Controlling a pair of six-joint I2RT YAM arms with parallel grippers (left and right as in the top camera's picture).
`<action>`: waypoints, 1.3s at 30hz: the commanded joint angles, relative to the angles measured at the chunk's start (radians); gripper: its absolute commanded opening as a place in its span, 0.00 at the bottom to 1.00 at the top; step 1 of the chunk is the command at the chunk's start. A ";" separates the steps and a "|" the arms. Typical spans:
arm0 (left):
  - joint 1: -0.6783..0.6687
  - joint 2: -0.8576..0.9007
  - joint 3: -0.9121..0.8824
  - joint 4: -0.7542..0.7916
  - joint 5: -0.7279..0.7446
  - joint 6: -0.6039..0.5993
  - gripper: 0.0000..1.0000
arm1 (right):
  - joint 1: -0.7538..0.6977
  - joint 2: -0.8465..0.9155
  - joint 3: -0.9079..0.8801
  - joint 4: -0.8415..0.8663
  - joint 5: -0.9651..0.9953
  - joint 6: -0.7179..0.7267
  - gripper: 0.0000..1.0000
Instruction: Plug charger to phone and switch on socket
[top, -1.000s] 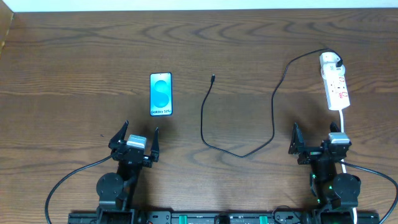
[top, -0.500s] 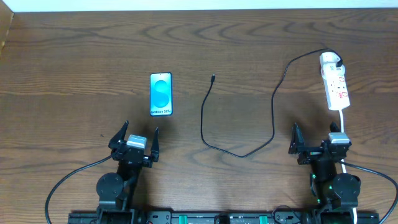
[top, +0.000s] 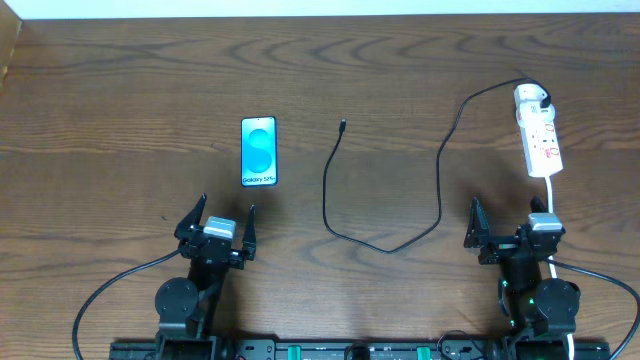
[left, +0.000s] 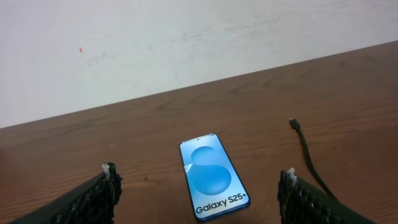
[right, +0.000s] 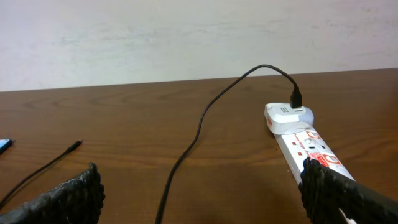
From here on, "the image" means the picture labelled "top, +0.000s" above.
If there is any white power strip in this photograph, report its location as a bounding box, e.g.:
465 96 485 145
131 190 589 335
516 102 563 178

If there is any white USB charger plug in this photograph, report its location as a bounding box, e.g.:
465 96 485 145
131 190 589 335
514 83 552 110

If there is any blue screen Galaxy smartphone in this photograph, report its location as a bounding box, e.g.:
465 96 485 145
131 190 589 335
240 116 278 187

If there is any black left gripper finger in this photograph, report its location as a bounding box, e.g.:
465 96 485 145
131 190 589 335
242 205 257 261
174 193 207 239

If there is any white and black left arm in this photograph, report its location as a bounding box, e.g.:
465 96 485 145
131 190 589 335
155 195 257 359

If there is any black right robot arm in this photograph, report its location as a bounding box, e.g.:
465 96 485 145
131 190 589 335
464 197 581 359

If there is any black USB charging cable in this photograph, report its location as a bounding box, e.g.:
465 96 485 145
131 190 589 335
322 76 553 255

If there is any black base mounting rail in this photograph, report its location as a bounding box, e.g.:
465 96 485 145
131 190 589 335
108 337 612 360

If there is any white power strip cord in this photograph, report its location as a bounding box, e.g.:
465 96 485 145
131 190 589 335
543 174 576 360

